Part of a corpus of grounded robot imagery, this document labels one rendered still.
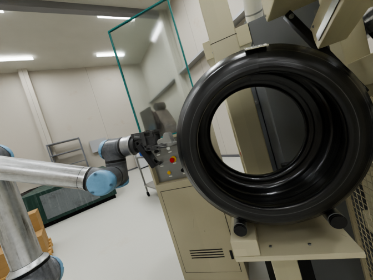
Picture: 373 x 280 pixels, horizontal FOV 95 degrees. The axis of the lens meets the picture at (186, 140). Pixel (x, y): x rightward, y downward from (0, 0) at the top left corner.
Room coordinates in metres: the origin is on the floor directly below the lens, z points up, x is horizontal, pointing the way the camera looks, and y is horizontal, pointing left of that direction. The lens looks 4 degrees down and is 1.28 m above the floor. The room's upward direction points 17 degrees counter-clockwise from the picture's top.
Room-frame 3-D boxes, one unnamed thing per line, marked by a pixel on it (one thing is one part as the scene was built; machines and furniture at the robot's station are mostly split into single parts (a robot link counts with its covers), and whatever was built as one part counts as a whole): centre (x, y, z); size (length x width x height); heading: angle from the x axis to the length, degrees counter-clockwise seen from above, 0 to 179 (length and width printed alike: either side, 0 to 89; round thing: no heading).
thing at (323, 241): (0.69, -0.28, 0.80); 0.37 x 0.36 x 0.02; 72
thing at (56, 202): (5.20, 3.70, 0.43); 2.16 x 2.04 x 0.85; 30
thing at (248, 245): (0.73, -0.14, 0.84); 0.36 x 0.09 x 0.06; 162
